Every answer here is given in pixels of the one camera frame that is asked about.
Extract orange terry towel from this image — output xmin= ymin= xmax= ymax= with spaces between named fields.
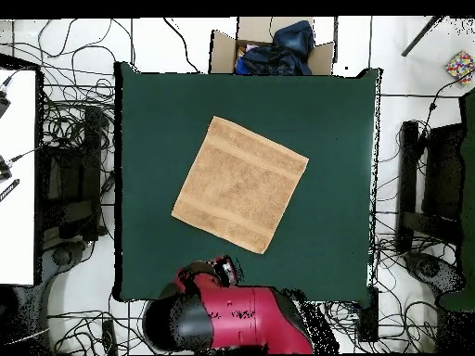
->
xmin=170 ymin=115 xmax=310 ymax=256

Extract colourful patterned item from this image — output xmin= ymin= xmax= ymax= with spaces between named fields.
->
xmin=444 ymin=49 xmax=475 ymax=85

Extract black power strip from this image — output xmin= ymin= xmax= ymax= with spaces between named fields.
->
xmin=101 ymin=319 xmax=119 ymax=355

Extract grey caster chair base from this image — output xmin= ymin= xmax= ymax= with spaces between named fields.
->
xmin=10 ymin=239 xmax=96 ymax=353
xmin=402 ymin=250 xmax=466 ymax=298

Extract dark green table cloth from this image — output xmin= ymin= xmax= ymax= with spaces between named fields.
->
xmin=112 ymin=60 xmax=383 ymax=309

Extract black equipment stand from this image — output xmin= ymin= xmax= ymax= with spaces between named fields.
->
xmin=39 ymin=106 xmax=109 ymax=243
xmin=396 ymin=120 xmax=466 ymax=254

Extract navy blue garment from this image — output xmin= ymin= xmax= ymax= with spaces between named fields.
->
xmin=235 ymin=43 xmax=314 ymax=77

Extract white table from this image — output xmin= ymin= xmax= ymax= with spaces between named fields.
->
xmin=0 ymin=55 xmax=42 ymax=286

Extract brown cardboard box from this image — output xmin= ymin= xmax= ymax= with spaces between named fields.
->
xmin=209 ymin=16 xmax=337 ymax=77

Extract blue jeans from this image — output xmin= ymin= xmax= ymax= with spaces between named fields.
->
xmin=273 ymin=19 xmax=316 ymax=60

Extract dark green covered furniture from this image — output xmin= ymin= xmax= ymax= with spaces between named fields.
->
xmin=439 ymin=90 xmax=475 ymax=312

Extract black rod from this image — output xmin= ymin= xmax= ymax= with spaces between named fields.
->
xmin=401 ymin=16 xmax=443 ymax=58

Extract tangled black floor cables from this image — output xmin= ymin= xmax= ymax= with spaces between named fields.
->
xmin=326 ymin=147 xmax=459 ymax=353
xmin=47 ymin=292 xmax=157 ymax=355
xmin=0 ymin=18 xmax=201 ymax=149

